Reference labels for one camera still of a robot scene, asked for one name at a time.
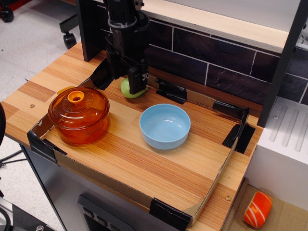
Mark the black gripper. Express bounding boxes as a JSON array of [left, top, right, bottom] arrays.
[[106, 12, 150, 94]]

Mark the green toy pear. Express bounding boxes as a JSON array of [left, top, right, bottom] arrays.
[[121, 77, 148, 99]]

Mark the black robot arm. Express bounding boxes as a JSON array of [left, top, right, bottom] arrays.
[[104, 0, 150, 95]]

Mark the light blue bowl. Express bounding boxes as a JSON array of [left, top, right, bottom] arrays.
[[139, 104, 191, 150]]

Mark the orange pot lid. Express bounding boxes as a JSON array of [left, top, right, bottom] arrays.
[[48, 87, 109, 129]]

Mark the orange transparent pot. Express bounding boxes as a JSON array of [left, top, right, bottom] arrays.
[[48, 87, 110, 145]]

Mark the black office chair base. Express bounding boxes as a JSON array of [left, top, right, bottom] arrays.
[[59, 14, 78, 49]]

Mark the cardboard fence with black tape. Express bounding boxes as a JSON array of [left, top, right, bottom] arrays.
[[26, 57, 256, 229]]

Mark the light wooden shelf board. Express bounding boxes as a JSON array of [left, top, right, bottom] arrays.
[[142, 0, 289, 53]]

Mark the black oven control panel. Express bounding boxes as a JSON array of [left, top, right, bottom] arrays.
[[77, 195, 135, 231]]

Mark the white sink drainboard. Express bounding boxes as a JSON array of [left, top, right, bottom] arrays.
[[245, 97, 308, 209]]

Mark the orange salmon sushi toy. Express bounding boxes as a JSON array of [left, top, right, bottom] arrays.
[[243, 191, 273, 228]]

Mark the black left shelf post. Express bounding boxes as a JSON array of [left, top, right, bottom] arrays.
[[76, 0, 109, 62]]

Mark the dark grey right post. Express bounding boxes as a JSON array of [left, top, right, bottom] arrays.
[[257, 0, 308, 127]]

